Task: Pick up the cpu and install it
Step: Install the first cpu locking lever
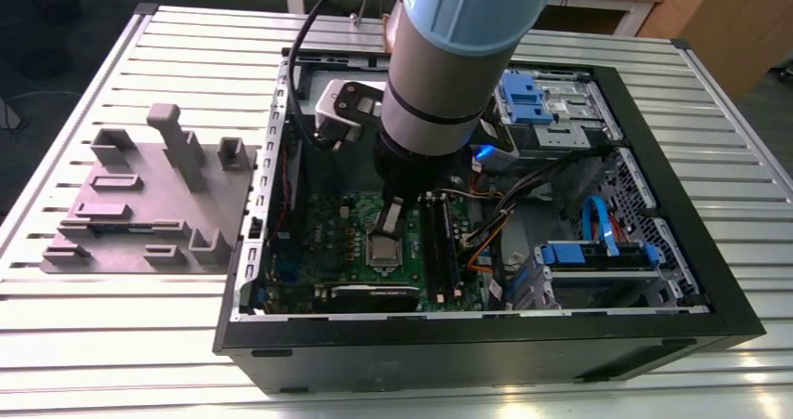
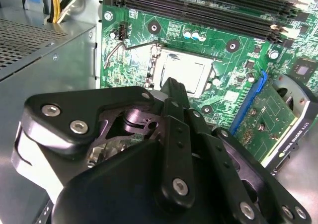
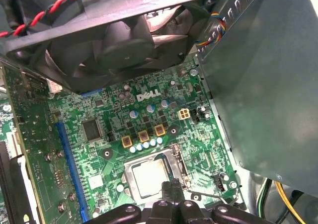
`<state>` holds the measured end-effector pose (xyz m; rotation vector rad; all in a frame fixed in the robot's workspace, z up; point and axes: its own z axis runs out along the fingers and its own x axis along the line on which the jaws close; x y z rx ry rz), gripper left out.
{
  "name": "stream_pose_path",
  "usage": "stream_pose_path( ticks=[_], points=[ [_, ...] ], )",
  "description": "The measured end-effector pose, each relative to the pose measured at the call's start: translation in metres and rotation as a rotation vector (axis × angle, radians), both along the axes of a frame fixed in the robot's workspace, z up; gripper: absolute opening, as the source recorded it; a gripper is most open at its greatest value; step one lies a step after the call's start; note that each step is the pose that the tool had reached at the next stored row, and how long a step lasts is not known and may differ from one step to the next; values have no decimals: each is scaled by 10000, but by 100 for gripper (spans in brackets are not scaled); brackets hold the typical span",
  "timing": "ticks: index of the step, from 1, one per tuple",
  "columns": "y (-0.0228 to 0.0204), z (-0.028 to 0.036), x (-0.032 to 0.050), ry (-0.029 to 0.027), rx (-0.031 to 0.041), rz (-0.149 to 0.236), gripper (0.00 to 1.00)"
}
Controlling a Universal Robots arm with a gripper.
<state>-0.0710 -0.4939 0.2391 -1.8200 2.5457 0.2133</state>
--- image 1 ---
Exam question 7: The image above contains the grey parts rack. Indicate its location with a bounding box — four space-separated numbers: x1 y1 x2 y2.
35 102 258 276

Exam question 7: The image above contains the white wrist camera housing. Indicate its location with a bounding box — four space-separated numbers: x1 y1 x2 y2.
311 78 386 153

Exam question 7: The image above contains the hard disk in blue carrier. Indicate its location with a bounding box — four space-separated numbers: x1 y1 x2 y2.
533 241 662 272

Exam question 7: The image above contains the black RAM slot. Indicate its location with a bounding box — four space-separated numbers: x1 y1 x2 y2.
426 193 450 300
439 192 461 297
446 192 466 295
419 193 445 300

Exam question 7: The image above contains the black open PC case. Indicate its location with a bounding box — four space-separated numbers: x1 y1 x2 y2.
211 45 767 395

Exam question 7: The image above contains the black cable bundle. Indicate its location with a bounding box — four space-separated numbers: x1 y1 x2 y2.
461 147 620 248

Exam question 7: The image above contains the brown wooden cabinet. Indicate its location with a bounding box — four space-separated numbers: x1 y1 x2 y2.
636 0 793 107

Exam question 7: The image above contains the RAM stick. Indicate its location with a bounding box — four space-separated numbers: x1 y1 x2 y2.
85 222 155 235

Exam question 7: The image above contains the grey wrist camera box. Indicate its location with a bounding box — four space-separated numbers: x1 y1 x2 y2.
467 120 519 170

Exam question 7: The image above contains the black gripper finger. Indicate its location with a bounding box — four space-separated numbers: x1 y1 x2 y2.
378 195 407 237

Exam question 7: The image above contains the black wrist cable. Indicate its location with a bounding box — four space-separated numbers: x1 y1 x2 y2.
289 0 363 151

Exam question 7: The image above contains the blue plastic drive bracket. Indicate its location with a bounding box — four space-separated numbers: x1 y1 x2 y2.
503 72 555 125

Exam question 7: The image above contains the silver square CPU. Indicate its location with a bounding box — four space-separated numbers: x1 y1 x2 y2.
371 236 401 261

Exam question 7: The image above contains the grey power supply unit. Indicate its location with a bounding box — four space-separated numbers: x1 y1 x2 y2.
289 68 390 186

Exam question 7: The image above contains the silver drive cage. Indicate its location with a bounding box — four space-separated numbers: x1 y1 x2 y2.
494 70 624 172

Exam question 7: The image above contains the blue data cable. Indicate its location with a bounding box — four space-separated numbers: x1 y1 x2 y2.
580 195 622 257

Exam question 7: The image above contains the green motherboard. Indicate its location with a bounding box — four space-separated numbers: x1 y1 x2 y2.
265 189 490 311

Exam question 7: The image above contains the coloured wire bundle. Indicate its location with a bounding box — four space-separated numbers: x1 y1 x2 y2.
438 177 503 204

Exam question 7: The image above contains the black graphics card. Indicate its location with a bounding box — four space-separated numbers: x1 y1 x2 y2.
311 282 422 312

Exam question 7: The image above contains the perforated metal disk bay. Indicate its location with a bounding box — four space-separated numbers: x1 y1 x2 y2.
519 240 707 309

